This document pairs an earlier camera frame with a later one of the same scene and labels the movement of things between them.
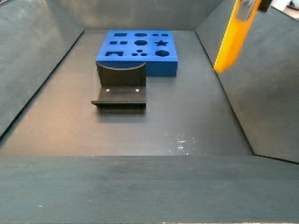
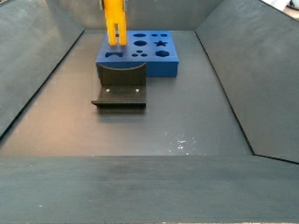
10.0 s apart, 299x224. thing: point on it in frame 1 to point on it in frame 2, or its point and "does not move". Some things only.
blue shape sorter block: [129, 48] does not move
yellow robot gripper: [234, 36] to [114, 16]
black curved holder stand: [122, 88] does not move
